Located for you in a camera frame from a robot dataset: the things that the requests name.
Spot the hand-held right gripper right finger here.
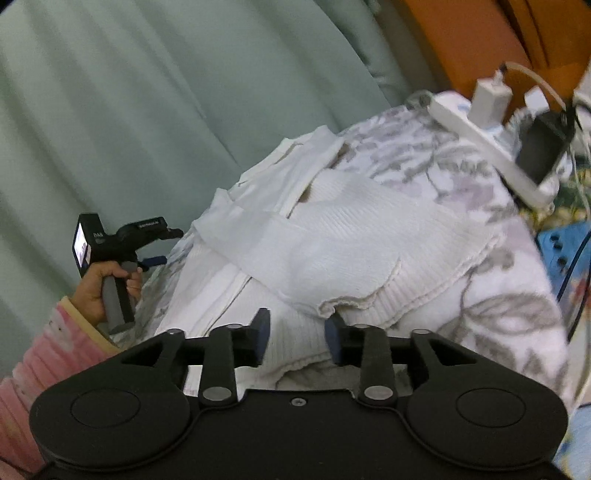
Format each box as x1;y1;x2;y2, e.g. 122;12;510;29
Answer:
324;314;467;408

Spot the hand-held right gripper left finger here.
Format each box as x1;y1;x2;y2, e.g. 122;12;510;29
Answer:
121;307;271;407

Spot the white knit sweater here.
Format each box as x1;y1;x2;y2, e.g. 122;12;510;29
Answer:
178;124;506;398

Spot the person's left forearm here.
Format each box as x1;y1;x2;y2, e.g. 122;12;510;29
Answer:
0;295;122;476

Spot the person's left hand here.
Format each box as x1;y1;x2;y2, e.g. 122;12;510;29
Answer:
69;261;145;330

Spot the pale green curtain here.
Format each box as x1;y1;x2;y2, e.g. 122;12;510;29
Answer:
0;0;439;384

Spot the floral fleece blanket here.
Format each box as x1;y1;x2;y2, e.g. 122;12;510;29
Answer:
139;104;578;416

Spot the blue patterned item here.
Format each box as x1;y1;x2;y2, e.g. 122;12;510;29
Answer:
554;240;591;342

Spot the blue plastic basket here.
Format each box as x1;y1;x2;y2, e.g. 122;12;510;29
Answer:
538;226;591;289

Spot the white power strip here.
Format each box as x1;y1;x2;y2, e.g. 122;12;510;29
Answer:
429;91;557;208

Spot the blue patterned cloth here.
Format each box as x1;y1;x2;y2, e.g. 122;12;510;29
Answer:
554;406;591;480

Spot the green patterned sheet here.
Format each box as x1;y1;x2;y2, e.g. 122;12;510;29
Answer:
531;166;591;232

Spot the black power adapter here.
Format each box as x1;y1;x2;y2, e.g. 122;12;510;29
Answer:
515;113;571;183

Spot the white USB charger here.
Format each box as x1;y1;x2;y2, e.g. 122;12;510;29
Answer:
471;69;514;127

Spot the small white plug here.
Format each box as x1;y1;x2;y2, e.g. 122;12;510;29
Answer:
524;88;551;112

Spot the wooden headboard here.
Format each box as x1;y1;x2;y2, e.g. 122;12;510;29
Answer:
402;0;591;125

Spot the white charging cable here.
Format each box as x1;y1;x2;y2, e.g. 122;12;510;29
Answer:
503;62;571;112

